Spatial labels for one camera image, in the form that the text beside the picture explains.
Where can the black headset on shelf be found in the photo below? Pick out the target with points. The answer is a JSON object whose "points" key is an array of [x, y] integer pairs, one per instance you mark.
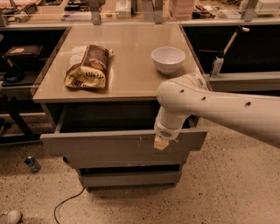
{"points": [[14, 74]]}

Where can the brown yellow chip bag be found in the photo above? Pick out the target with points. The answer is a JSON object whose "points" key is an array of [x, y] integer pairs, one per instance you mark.
{"points": [[88, 66]]}

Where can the white ceramic bowl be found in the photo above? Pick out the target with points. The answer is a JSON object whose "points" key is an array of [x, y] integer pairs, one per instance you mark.
{"points": [[167, 59]]}

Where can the white box on shelf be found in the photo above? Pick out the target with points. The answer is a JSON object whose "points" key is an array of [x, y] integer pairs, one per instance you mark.
{"points": [[123, 9]]}

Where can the white device top right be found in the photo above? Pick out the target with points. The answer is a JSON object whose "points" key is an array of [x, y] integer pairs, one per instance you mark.
{"points": [[267, 7]]}

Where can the grey cabinet with tan top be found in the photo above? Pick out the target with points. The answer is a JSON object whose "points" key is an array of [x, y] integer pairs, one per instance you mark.
{"points": [[131, 72]]}

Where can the grey lower drawer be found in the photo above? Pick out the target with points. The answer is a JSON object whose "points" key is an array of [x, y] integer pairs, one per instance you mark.
{"points": [[130, 176]]}

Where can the grey drawer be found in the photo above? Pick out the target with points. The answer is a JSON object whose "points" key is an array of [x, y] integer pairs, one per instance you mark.
{"points": [[122, 148], [130, 176]]}

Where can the grey top drawer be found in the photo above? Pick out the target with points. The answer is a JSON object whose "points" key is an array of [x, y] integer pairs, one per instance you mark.
{"points": [[122, 148]]}

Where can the pink stacked trays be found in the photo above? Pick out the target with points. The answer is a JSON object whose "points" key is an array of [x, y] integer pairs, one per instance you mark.
{"points": [[181, 9]]}

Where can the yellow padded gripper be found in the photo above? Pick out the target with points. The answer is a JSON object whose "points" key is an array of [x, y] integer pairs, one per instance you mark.
{"points": [[164, 131]]}

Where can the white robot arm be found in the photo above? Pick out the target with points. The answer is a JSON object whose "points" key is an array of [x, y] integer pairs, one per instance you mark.
{"points": [[256, 116]]}

